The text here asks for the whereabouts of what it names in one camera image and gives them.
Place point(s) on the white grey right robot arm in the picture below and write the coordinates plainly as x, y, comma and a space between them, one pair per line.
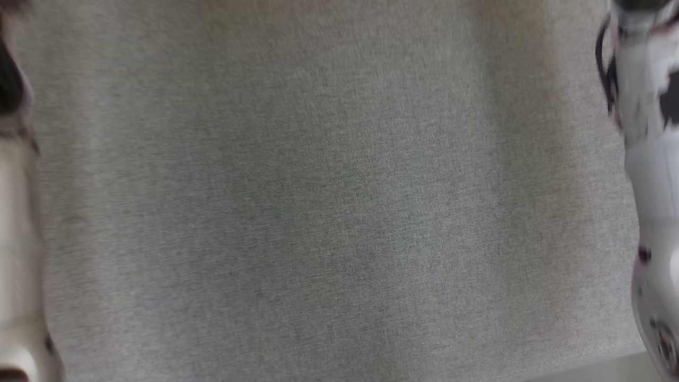
655, 175

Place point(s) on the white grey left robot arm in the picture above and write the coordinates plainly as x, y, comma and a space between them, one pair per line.
18, 223

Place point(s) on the grey upholstered sofa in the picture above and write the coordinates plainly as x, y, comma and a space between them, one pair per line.
329, 201

